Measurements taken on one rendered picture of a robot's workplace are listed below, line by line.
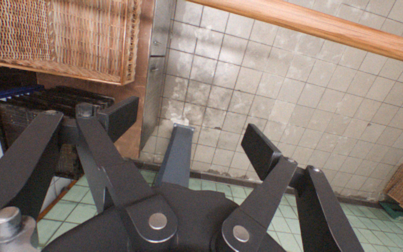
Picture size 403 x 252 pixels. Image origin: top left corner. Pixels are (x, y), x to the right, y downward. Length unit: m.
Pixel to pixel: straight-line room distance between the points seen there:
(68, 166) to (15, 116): 0.25
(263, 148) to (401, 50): 0.30
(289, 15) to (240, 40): 1.22
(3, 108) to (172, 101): 1.03
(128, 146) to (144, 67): 0.47
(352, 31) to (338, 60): 1.54
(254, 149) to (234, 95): 1.37
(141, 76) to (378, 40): 0.84
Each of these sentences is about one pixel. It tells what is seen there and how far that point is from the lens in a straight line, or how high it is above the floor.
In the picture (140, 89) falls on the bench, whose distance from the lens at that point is 0.95.
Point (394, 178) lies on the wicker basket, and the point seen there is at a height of 0.03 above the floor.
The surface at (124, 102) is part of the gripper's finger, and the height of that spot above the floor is 1.32.
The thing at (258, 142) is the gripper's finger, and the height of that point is 1.33.
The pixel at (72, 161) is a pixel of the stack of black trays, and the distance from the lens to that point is 0.86.
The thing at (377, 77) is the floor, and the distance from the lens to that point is 2.16.
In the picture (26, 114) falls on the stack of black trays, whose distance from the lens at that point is 0.86.
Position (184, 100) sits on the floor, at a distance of 1.52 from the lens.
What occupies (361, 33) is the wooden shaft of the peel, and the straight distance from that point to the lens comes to 0.36.
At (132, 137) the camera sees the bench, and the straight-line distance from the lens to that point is 1.07.
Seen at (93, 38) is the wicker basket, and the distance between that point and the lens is 1.01.
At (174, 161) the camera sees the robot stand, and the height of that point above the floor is 0.59.
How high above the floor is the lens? 1.47
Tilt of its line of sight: 67 degrees down
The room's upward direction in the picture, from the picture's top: 177 degrees clockwise
